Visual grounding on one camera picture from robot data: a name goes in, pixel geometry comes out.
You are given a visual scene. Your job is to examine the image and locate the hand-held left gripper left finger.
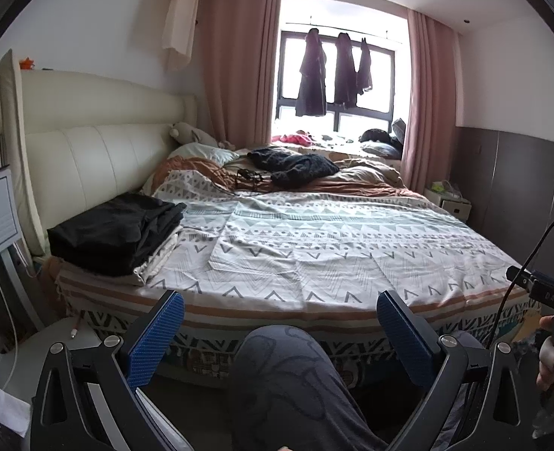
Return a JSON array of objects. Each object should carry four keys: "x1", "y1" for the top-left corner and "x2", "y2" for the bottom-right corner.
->
[{"x1": 30, "y1": 290, "x2": 186, "y2": 451}]

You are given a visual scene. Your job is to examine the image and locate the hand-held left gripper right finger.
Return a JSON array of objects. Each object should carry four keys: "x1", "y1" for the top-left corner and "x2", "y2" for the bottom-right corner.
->
[{"x1": 377, "y1": 290, "x2": 527, "y2": 451}]

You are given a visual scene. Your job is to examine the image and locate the black shirt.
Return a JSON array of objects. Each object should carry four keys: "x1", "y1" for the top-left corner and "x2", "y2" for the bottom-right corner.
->
[{"x1": 48, "y1": 192, "x2": 187, "y2": 250}]

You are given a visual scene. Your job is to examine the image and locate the clothes on window sill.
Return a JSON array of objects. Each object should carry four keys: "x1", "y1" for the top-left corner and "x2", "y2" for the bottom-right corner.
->
[{"x1": 359, "y1": 118, "x2": 407, "y2": 158}]

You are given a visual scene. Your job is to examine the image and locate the pink clothes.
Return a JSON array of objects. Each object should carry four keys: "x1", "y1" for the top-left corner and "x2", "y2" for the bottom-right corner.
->
[{"x1": 272, "y1": 132, "x2": 315, "y2": 146}]

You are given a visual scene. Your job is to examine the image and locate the patterned bed blanket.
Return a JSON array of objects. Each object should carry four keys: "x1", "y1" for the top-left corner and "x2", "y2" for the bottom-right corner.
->
[{"x1": 56, "y1": 169, "x2": 541, "y2": 386}]

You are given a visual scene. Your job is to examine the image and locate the white nightstand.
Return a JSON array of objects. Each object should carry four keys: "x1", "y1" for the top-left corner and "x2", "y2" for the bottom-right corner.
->
[{"x1": 422, "y1": 187, "x2": 472, "y2": 219}]

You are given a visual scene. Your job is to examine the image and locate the brown beige duvet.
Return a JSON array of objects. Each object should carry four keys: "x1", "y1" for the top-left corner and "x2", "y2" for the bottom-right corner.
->
[{"x1": 141, "y1": 148, "x2": 428, "y2": 198}]

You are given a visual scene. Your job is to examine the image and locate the white paper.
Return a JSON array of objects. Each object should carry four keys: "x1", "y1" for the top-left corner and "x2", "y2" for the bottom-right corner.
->
[{"x1": 0, "y1": 383, "x2": 31, "y2": 437}]

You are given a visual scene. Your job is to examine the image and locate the pale pillow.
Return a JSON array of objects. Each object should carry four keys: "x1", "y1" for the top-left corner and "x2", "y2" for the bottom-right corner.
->
[{"x1": 167, "y1": 142, "x2": 240, "y2": 167}]

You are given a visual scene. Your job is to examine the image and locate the cream padded headboard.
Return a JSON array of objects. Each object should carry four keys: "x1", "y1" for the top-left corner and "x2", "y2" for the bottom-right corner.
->
[{"x1": 18, "y1": 70, "x2": 198, "y2": 257}]

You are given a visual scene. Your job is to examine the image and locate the grey plush toy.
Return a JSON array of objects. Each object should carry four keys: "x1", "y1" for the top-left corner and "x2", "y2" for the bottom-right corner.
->
[{"x1": 170, "y1": 122, "x2": 219, "y2": 147}]

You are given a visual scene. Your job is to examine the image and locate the black knit sweater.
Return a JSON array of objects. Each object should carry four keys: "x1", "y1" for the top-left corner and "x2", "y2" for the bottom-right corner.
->
[{"x1": 247, "y1": 147, "x2": 341, "y2": 188}]

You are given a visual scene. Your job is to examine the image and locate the pink curtain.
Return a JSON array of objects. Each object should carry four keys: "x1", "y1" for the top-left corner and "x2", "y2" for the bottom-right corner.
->
[
  {"x1": 197, "y1": 0, "x2": 282, "y2": 146},
  {"x1": 401, "y1": 8, "x2": 461, "y2": 195}
]

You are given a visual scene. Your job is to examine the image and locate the cream upright cushion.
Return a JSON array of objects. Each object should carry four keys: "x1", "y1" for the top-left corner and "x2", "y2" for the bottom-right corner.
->
[{"x1": 0, "y1": 49, "x2": 47, "y2": 254}]

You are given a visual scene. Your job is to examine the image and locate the cream hanging cloth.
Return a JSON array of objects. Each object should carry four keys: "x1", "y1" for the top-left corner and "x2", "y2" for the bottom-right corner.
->
[{"x1": 162, "y1": 0, "x2": 200, "y2": 72}]

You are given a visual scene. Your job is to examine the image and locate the black cable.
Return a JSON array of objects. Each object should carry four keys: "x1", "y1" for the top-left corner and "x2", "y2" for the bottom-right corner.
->
[{"x1": 493, "y1": 217, "x2": 554, "y2": 344}]

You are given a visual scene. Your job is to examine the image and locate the black clothes rail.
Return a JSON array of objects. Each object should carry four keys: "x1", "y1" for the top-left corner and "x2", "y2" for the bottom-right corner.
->
[{"x1": 284, "y1": 21, "x2": 402, "y2": 45}]

